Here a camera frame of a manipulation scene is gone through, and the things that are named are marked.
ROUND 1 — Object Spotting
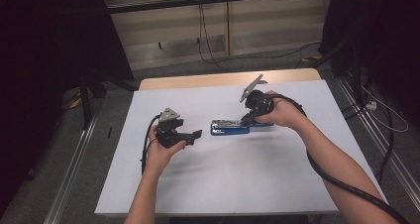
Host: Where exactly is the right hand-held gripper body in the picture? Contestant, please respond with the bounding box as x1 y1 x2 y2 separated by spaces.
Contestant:
239 73 275 117

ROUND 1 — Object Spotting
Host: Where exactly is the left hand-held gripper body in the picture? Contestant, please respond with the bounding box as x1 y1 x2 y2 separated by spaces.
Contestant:
155 107 188 150

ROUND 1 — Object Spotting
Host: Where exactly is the blue stapler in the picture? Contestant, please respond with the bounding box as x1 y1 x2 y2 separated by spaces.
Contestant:
209 118 275 137

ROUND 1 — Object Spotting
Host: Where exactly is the person's left hand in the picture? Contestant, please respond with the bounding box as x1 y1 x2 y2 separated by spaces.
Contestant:
145 124 188 177

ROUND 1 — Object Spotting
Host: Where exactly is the person's right hand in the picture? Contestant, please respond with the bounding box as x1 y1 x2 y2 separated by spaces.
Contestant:
254 90 310 131

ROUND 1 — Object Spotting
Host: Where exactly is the black metal stand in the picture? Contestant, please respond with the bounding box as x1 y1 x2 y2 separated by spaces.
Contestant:
78 69 141 130

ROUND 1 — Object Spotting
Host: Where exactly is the black curtain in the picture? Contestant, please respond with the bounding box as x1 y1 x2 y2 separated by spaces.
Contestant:
320 0 420 128
0 0 136 215

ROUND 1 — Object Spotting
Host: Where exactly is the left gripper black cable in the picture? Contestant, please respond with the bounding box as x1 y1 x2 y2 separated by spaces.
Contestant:
141 113 162 176

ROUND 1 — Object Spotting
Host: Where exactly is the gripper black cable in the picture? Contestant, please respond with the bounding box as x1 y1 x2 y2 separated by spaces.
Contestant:
141 113 162 176
262 92 411 224

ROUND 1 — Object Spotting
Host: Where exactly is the black wall socket cable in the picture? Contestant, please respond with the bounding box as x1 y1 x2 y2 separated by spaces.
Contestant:
197 0 232 73
199 0 323 66

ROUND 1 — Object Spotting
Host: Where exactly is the aluminium floor rail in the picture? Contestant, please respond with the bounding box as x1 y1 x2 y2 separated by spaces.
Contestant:
336 77 420 202
43 114 99 224

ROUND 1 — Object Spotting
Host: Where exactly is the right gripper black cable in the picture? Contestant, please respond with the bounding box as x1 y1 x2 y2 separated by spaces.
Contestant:
262 92 411 224

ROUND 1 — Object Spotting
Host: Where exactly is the black floor cable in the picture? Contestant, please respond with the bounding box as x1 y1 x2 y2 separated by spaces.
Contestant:
340 101 396 187

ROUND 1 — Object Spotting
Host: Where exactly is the white cable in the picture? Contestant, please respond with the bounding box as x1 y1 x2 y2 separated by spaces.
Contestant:
361 84 410 134

